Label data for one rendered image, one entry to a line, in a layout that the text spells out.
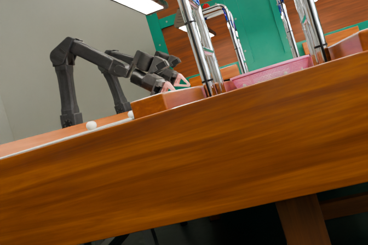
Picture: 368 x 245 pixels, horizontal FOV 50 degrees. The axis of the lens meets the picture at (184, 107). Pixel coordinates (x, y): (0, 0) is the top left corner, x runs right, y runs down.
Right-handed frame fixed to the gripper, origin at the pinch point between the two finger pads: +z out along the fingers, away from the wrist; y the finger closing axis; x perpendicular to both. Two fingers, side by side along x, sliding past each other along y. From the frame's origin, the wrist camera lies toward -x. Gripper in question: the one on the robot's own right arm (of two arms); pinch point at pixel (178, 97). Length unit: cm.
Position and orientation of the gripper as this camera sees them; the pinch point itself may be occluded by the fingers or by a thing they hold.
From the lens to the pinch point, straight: 147.2
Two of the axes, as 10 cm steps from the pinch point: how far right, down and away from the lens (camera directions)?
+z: 8.8, 4.3, -1.8
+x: -4.0, 9.0, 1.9
